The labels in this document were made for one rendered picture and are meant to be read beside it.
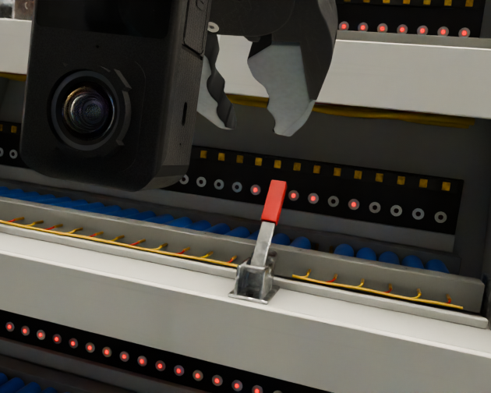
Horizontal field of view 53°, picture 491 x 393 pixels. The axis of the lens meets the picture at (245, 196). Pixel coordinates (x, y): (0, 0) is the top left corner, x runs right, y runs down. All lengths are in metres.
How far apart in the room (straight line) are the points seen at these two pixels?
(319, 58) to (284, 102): 0.04
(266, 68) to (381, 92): 0.15
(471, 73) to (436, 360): 0.19
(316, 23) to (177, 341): 0.24
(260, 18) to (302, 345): 0.21
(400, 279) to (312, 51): 0.22
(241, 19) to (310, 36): 0.03
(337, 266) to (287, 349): 0.09
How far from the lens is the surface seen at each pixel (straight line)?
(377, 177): 0.50
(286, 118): 0.26
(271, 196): 0.37
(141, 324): 0.37
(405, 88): 0.37
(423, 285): 0.40
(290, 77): 0.24
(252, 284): 0.37
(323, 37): 0.21
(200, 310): 0.34
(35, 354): 0.61
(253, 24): 0.21
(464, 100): 0.37
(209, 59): 0.24
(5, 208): 0.51
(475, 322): 0.38
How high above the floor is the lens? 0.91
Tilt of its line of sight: 10 degrees up
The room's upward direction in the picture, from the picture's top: 12 degrees clockwise
